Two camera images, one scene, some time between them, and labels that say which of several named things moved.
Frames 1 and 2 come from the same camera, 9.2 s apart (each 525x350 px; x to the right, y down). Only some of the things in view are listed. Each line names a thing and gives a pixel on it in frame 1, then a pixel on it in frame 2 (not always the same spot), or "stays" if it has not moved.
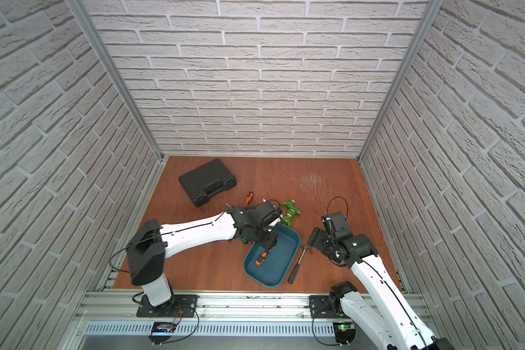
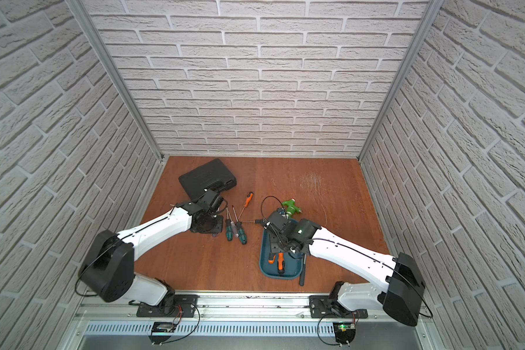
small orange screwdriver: x=249 y=198 stays
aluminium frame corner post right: x=432 y=12 stays
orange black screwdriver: x=261 y=259 -> x=271 y=258
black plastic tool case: x=205 y=181 stays
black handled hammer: x=294 y=270 -> x=302 y=275
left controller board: x=161 y=332 stays
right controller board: x=345 y=332 stays
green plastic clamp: x=290 y=212 stays
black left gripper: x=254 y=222 -> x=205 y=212
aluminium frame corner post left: x=104 y=52 stays
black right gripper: x=316 y=237 -> x=274 y=248
